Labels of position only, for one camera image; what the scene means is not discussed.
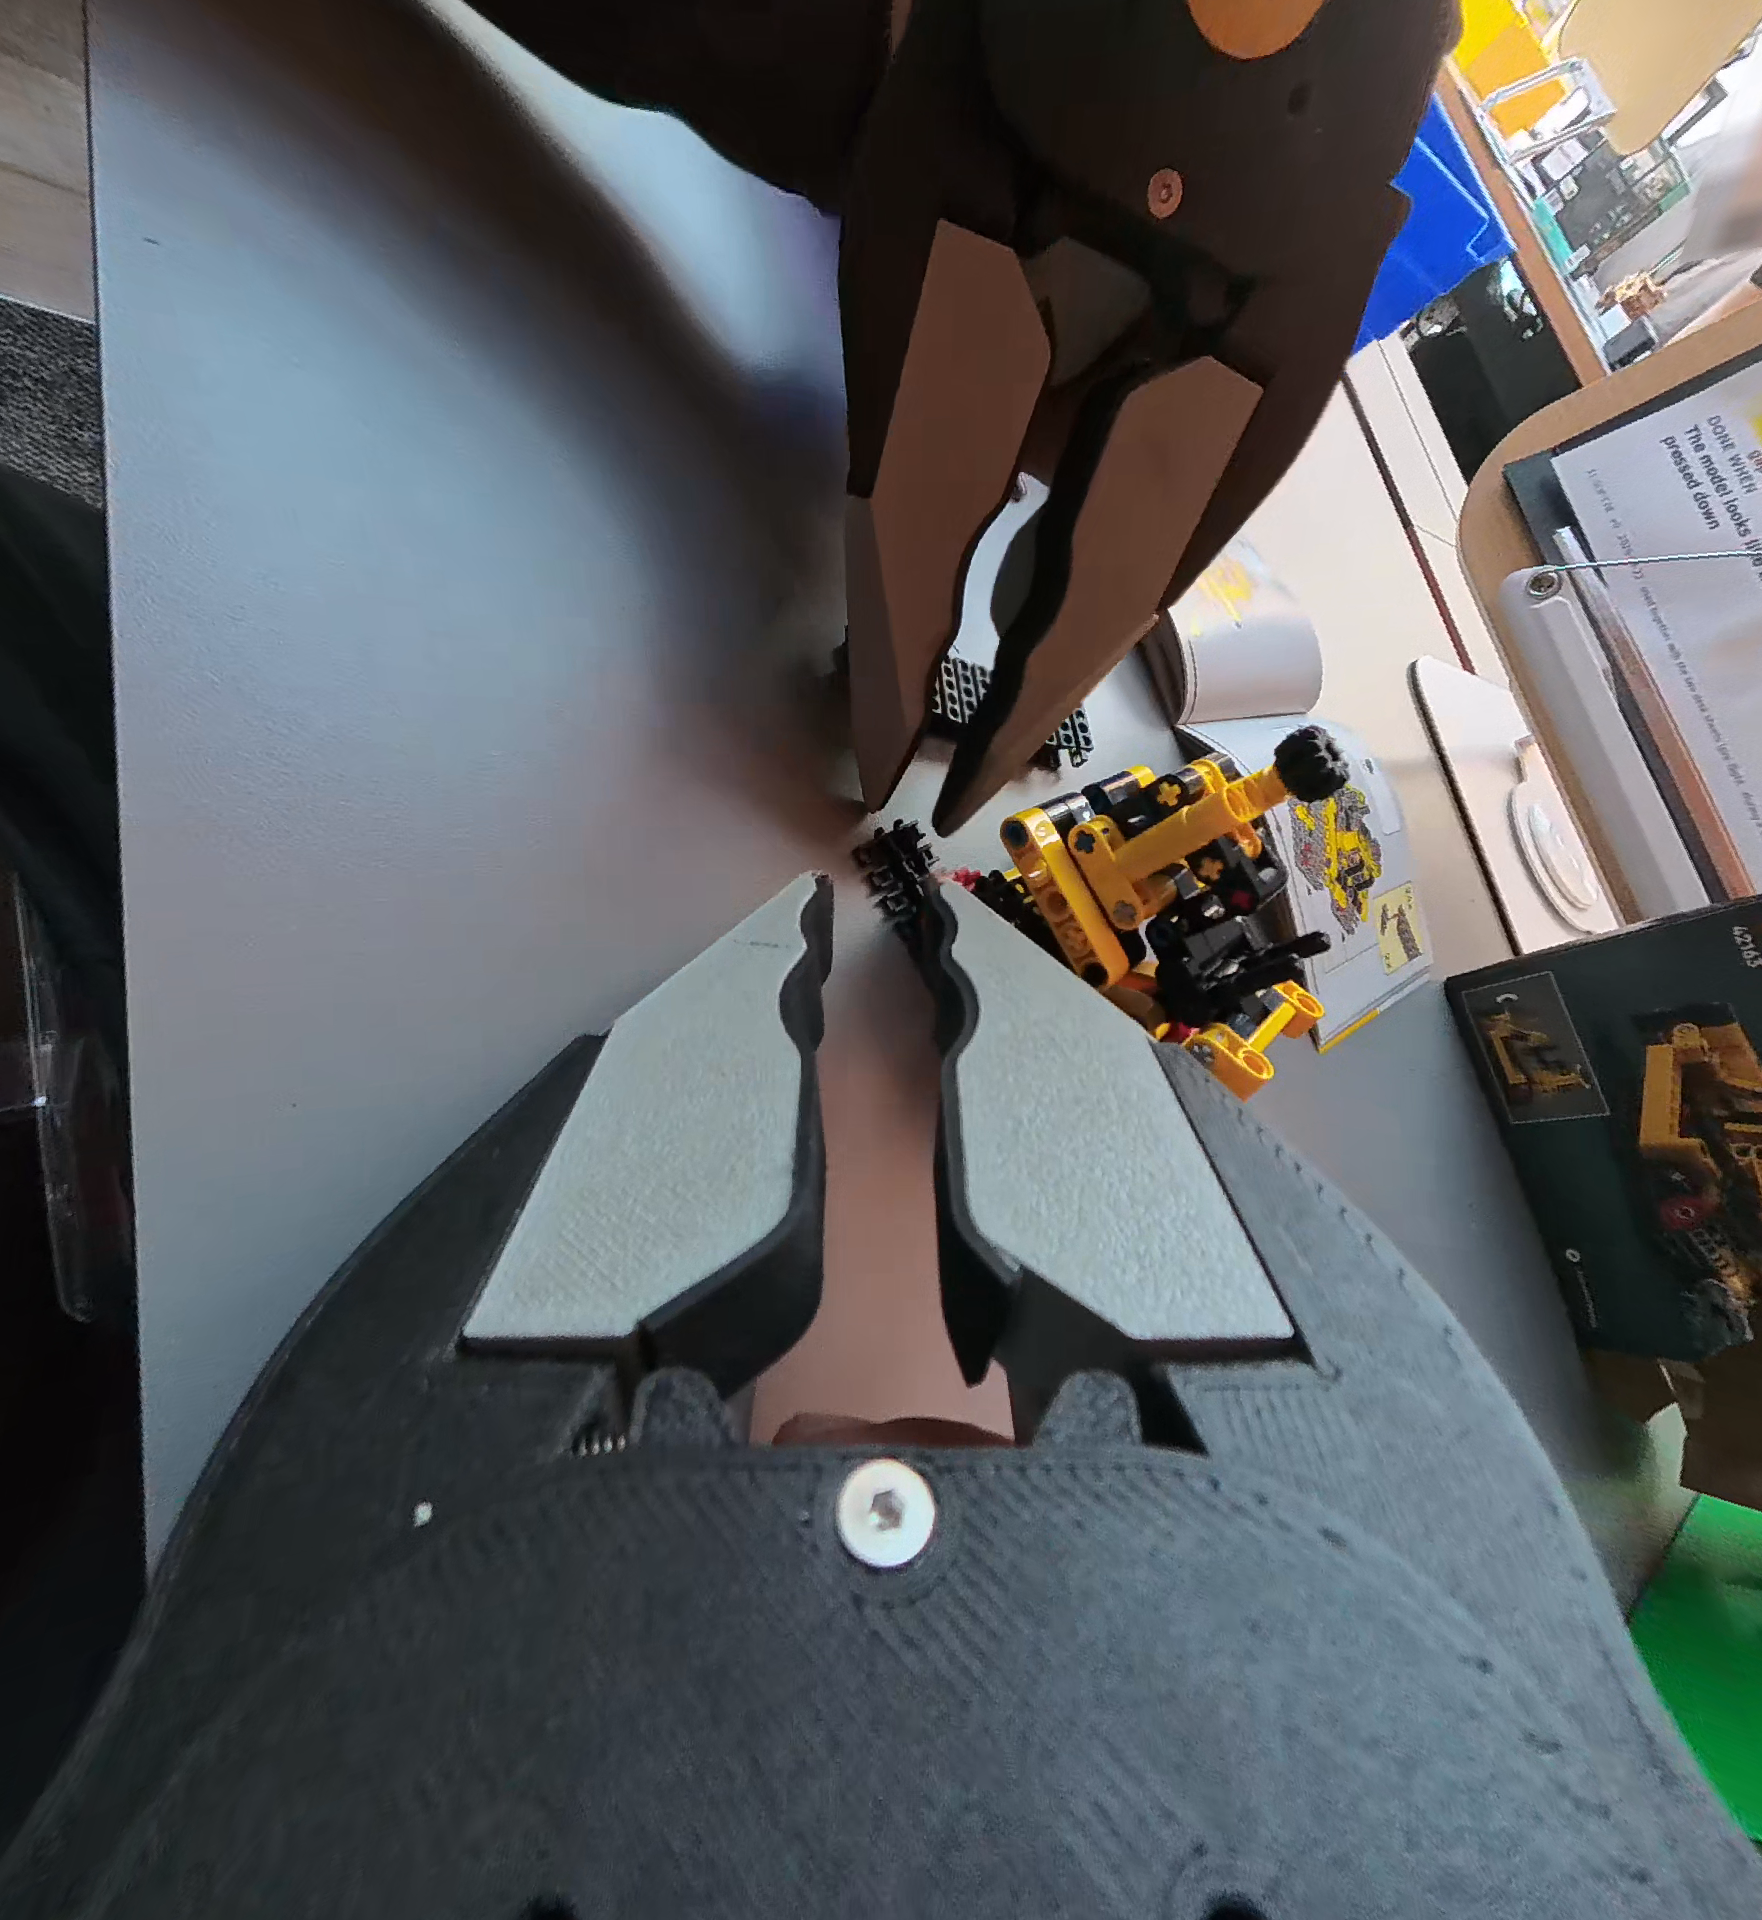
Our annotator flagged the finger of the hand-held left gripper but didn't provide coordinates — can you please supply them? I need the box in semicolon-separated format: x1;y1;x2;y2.
930;356;1268;840
839;221;1054;812

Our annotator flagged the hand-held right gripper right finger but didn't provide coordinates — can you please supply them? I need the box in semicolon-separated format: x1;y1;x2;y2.
918;875;1297;1390

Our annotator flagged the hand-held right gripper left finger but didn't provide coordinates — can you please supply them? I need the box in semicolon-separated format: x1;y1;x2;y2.
459;871;837;1397

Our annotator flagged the black lego track strip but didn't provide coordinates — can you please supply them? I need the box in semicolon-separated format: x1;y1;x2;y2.
927;648;1096;774
848;813;974;962

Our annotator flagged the yellow lego bulldozer model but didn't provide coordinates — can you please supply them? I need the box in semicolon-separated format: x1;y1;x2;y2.
969;723;1351;1100

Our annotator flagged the lego instruction booklet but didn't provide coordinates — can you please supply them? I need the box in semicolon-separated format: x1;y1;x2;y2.
1138;532;1441;1055

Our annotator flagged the black lego set box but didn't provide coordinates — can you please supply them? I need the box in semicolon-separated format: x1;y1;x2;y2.
1441;875;1762;1487

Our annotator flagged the blue plastic bin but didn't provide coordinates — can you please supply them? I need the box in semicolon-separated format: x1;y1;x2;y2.
1351;90;1520;353

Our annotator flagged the yellow storage bin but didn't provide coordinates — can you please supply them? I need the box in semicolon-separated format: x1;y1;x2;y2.
1447;0;1574;108

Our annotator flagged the black box device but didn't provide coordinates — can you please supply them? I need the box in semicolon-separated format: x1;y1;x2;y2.
1406;284;1543;481

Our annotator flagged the beige chair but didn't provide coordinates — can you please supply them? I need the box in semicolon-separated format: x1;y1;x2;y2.
1547;0;1762;159

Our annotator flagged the white stand base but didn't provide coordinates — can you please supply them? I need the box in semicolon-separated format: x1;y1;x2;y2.
1406;651;1625;940

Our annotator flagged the printed instruction sheet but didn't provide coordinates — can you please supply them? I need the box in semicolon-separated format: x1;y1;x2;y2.
1547;314;1762;902

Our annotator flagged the clear plastic holder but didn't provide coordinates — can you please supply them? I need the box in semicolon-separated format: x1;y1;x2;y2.
0;875;140;1325

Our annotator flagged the green plastic bin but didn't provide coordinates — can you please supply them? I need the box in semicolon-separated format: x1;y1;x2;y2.
1621;1492;1762;1891

